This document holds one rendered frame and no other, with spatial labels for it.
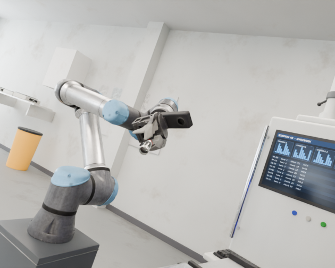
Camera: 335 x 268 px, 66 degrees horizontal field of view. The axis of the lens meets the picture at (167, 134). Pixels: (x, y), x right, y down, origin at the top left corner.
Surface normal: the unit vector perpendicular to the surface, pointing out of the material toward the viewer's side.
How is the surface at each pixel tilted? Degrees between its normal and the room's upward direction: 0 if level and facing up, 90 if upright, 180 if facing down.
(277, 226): 90
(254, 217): 90
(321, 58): 90
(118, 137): 90
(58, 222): 72
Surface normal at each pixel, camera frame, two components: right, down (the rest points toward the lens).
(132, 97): -0.46, -0.21
